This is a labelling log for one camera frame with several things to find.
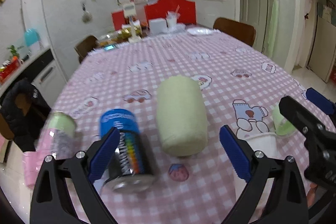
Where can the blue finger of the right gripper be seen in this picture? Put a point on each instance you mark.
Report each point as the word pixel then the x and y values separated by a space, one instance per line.
pixel 319 141
pixel 324 104

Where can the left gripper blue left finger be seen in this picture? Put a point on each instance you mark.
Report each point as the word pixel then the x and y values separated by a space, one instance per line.
pixel 51 201

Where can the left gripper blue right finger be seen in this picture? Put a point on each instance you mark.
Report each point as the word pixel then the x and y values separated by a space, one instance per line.
pixel 286 202

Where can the pale green cup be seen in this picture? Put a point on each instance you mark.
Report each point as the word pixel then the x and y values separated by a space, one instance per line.
pixel 181 117

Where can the small green clear cup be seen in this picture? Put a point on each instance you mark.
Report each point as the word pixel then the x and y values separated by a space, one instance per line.
pixel 282 126

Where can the white paper cup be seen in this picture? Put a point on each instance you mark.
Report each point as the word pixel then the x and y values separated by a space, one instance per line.
pixel 265 142

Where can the pink green labelled can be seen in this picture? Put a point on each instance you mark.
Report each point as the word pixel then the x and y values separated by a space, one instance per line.
pixel 58 137

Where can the pink checked tablecloth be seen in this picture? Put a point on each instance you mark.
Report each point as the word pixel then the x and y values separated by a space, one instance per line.
pixel 240 87

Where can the blue black metal can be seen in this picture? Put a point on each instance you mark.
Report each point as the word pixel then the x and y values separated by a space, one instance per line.
pixel 129 170

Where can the black jacket on chair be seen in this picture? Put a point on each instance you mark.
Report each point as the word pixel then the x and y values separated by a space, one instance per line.
pixel 24 112

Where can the brown chair right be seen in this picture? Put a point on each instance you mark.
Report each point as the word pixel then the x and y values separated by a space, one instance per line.
pixel 241 31

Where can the brown chair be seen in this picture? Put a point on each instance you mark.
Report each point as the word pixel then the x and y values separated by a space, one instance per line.
pixel 241 31
pixel 84 47

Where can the white sideboard cabinet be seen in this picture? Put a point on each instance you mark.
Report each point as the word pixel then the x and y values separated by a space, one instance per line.
pixel 41 70

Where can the red basket with items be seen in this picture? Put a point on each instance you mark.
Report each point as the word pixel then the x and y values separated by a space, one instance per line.
pixel 11 68

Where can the potted green plant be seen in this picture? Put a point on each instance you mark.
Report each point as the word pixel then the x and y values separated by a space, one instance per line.
pixel 14 51

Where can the brown chair left far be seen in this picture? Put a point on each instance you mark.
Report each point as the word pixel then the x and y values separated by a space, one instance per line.
pixel 84 47

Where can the blue white humidifier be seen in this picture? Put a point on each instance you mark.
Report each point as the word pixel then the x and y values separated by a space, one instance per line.
pixel 31 37

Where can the white tissue box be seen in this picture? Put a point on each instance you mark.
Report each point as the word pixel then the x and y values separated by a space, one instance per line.
pixel 157 26

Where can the red gift bag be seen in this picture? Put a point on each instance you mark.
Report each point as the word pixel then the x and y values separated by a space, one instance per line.
pixel 186 9

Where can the small red box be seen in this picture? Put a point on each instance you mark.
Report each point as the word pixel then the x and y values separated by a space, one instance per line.
pixel 119 19

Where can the white desk lamp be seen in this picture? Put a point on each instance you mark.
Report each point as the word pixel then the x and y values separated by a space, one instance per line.
pixel 129 12

